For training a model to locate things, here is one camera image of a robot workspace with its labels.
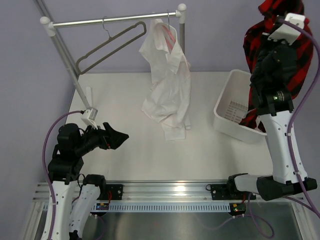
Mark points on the grey clothes hanger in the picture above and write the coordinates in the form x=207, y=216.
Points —
x=115, y=45

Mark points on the red clothes hanger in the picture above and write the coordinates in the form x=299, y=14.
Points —
x=169, y=38

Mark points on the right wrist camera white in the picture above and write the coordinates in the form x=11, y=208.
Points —
x=287, y=33

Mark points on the red black plaid shirt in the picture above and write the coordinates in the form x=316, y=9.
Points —
x=253, y=41

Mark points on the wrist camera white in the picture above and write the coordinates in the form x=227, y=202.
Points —
x=89, y=117
x=287, y=33

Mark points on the white shirt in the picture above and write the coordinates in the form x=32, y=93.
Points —
x=168, y=101

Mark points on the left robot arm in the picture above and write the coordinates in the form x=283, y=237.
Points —
x=71, y=202

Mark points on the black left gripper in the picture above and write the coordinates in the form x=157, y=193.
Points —
x=110, y=138

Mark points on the white metal clothes rack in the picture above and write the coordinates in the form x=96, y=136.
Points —
x=52, y=27

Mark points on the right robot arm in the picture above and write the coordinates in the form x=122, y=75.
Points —
x=276, y=65

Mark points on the perforated cable duct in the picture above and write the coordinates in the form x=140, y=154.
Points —
x=162, y=207

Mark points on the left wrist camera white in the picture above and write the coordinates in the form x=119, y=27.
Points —
x=89, y=117

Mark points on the white plastic basket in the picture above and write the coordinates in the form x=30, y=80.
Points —
x=232, y=106

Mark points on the aluminium rail frame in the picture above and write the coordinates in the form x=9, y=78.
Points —
x=166, y=191

